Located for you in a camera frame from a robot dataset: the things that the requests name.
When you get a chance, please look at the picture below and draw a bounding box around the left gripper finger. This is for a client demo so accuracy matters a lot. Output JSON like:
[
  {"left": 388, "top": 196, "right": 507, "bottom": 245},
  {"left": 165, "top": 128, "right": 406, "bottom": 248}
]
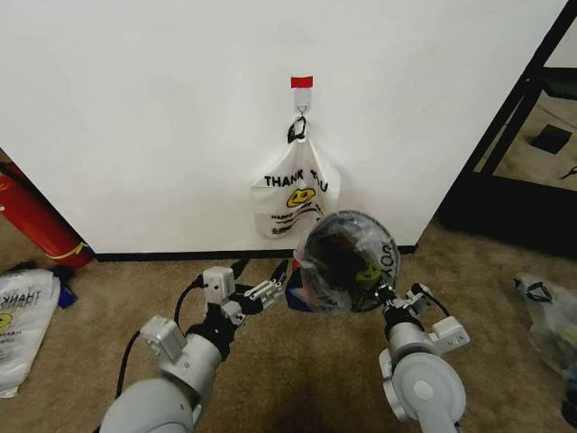
[
  {"left": 243, "top": 259, "right": 290, "bottom": 313},
  {"left": 230, "top": 257, "right": 252, "bottom": 286}
]

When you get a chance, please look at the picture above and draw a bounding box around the clear printed bin liner bag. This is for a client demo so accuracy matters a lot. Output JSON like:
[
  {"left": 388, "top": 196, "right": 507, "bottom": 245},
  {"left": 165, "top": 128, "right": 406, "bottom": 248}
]
[{"left": 293, "top": 209, "right": 401, "bottom": 316}]

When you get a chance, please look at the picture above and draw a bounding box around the black round trash bin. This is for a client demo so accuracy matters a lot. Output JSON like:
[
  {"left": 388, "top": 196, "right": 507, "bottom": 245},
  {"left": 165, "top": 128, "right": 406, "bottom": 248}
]
[{"left": 297, "top": 210, "right": 400, "bottom": 315}]

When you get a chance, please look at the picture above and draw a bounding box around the white thank you garbage bag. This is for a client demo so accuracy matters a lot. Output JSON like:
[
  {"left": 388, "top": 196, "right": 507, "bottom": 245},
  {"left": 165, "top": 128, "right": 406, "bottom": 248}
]
[{"left": 251, "top": 134, "right": 342, "bottom": 241}]

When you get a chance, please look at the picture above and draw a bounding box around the black bag clip loop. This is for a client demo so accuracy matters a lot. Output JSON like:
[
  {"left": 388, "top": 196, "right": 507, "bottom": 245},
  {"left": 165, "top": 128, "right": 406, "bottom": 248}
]
[
  {"left": 524, "top": 280, "right": 554, "bottom": 303},
  {"left": 286, "top": 115, "right": 310, "bottom": 145}
]

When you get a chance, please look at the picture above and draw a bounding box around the clear filled plastic bag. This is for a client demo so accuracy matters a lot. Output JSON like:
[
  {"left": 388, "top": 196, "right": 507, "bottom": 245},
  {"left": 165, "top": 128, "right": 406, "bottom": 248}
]
[{"left": 513, "top": 273, "right": 577, "bottom": 381}]

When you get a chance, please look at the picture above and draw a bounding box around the blue plastic object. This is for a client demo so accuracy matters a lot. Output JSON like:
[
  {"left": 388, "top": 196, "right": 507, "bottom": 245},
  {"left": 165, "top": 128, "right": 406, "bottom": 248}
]
[{"left": 285, "top": 263, "right": 313, "bottom": 313}]

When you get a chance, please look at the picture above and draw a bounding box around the small blue object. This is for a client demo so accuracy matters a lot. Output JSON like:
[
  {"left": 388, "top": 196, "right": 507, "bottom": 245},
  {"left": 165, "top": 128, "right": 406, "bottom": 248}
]
[{"left": 50, "top": 264, "right": 78, "bottom": 310}]

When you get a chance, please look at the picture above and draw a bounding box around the dark blue object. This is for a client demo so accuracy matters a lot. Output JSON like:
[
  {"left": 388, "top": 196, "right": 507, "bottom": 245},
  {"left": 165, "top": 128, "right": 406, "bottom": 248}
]
[{"left": 560, "top": 382, "right": 577, "bottom": 426}]

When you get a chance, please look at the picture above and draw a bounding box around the stack of white printed bags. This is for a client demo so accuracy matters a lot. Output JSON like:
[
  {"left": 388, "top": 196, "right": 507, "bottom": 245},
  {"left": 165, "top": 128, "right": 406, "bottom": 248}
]
[{"left": 0, "top": 267, "right": 63, "bottom": 399}]

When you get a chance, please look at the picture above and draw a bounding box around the black square block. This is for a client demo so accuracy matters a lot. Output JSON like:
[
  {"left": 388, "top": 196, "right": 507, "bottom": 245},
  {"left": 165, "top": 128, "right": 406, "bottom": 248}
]
[{"left": 531, "top": 124, "right": 570, "bottom": 155}]

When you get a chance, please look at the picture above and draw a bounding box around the red fire extinguisher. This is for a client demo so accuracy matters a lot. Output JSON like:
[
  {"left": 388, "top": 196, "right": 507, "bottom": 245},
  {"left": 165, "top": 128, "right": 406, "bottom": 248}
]
[{"left": 0, "top": 161, "right": 95, "bottom": 271}]

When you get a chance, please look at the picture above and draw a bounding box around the dark shelf board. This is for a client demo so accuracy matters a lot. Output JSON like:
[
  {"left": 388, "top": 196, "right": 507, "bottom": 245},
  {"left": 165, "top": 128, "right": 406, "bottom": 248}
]
[{"left": 542, "top": 66, "right": 577, "bottom": 99}]

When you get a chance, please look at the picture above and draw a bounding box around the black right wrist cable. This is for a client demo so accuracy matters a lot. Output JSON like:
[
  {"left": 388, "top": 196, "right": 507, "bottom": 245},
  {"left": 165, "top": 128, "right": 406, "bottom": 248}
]
[{"left": 422, "top": 291, "right": 452, "bottom": 318}]

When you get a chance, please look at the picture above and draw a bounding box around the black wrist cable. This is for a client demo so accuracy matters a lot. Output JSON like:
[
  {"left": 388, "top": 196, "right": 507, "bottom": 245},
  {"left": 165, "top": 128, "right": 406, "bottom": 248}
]
[
  {"left": 422, "top": 291, "right": 452, "bottom": 318},
  {"left": 172, "top": 278, "right": 206, "bottom": 327}
]

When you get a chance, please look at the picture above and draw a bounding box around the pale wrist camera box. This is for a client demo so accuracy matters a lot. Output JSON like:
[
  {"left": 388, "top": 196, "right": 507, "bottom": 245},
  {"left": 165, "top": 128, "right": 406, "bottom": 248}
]
[{"left": 201, "top": 266, "right": 235, "bottom": 304}]

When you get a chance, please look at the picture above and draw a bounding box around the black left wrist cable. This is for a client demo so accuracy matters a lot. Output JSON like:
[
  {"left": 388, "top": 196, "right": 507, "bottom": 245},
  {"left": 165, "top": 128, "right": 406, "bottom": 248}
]
[{"left": 172, "top": 278, "right": 206, "bottom": 327}]

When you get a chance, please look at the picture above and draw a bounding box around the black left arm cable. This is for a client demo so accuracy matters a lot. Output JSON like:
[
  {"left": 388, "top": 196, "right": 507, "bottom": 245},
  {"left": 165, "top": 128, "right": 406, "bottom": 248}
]
[{"left": 114, "top": 330, "right": 142, "bottom": 401}]

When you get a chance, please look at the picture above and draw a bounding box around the black metal shelf frame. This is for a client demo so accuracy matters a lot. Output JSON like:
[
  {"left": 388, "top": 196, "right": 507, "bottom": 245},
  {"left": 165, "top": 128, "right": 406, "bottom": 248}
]
[{"left": 437, "top": 0, "right": 577, "bottom": 259}]

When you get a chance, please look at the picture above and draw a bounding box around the white adhesive wall hook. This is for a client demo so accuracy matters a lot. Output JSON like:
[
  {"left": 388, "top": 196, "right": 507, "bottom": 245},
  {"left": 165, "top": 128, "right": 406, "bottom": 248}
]
[{"left": 291, "top": 88, "right": 313, "bottom": 115}]

